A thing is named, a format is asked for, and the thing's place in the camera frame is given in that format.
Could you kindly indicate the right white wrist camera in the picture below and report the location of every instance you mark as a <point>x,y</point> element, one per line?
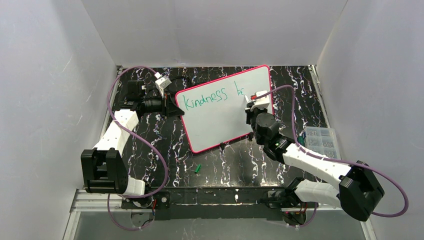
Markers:
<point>260,100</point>

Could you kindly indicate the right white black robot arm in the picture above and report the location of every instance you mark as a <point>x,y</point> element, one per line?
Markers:
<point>352,187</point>

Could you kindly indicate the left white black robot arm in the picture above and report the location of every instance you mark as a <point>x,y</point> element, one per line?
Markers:
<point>103,169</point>

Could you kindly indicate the clear plastic screw box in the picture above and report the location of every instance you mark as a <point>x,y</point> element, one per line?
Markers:
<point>322,140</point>

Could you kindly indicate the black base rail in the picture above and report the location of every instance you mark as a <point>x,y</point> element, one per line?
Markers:
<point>177,203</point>

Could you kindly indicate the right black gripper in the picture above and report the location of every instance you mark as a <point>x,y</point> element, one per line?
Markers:
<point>250,113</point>

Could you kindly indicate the pink framed whiteboard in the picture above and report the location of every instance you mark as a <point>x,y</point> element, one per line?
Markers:
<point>214,112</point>

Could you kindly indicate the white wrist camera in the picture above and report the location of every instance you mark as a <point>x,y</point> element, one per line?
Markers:
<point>260,100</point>
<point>161,83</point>

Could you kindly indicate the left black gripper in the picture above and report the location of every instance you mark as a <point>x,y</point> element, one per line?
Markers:
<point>166,105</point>

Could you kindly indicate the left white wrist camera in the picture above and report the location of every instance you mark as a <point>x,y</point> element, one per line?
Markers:
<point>161,83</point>

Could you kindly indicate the green marker cap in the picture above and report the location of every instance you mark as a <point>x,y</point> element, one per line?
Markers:
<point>197,170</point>

